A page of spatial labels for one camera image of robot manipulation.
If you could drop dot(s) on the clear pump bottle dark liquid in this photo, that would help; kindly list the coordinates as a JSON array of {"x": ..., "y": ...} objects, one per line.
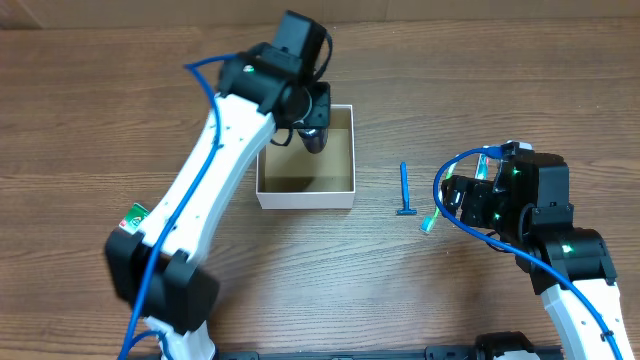
[{"x": 314, "y": 140}]

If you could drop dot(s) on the white cardboard box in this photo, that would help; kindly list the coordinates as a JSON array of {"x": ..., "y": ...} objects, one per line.
[{"x": 292, "y": 178}]

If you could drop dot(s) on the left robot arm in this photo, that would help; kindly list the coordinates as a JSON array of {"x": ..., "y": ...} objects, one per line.
[{"x": 157, "y": 267}]

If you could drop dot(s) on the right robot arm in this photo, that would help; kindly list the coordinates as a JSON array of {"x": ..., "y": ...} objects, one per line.
[{"x": 517, "y": 201}]

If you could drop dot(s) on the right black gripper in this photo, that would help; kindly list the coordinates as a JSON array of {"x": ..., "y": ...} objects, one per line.
[{"x": 479, "y": 195}]

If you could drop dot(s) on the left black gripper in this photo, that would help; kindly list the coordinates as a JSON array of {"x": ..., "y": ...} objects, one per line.
[{"x": 320, "y": 113}]

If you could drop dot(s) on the blue disposable razor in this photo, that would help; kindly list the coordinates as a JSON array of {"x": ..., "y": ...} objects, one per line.
[{"x": 406, "y": 209}]

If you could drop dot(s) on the green white soap packet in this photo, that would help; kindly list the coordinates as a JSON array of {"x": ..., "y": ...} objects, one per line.
[{"x": 133, "y": 218}]

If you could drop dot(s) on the white teal toothpaste tube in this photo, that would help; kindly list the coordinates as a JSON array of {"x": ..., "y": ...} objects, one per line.
[{"x": 482, "y": 168}]

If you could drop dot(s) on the green white toothbrush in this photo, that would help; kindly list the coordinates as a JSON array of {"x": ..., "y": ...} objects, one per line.
[{"x": 429, "y": 221}]

